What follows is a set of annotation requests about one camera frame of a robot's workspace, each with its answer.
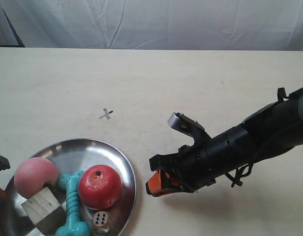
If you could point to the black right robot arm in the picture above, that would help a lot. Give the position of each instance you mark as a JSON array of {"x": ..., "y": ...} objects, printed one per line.
[{"x": 270, "y": 132}]

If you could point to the turquoise rubber bone toy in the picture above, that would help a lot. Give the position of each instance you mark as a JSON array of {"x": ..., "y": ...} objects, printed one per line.
[{"x": 73, "y": 226}]

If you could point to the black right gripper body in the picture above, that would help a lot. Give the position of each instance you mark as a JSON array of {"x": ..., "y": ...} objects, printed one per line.
[{"x": 229, "y": 153}]

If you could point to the pink peach toy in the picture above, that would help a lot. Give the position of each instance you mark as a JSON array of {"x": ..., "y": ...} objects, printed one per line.
[{"x": 31, "y": 176}]

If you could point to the small wooden die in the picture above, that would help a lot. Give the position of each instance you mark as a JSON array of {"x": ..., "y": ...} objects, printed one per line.
[{"x": 101, "y": 222}]

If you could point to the red apple toy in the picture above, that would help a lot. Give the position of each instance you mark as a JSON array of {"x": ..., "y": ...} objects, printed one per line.
[{"x": 100, "y": 187}]

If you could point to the pale wooden cube block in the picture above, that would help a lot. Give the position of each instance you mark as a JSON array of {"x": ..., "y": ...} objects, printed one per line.
[{"x": 45, "y": 212}]

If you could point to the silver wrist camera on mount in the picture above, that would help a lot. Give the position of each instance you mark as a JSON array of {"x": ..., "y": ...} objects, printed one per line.
[{"x": 189, "y": 127}]

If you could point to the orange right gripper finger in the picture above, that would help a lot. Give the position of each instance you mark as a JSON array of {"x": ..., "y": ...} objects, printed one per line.
[{"x": 163, "y": 183}]

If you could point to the white wrinkled backdrop cloth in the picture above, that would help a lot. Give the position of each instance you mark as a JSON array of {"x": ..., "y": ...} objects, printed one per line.
[{"x": 153, "y": 24}]

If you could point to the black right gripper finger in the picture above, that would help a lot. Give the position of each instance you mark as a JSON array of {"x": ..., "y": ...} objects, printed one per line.
[{"x": 163, "y": 162}]

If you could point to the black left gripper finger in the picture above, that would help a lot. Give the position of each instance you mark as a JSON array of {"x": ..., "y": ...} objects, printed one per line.
[{"x": 4, "y": 163}]

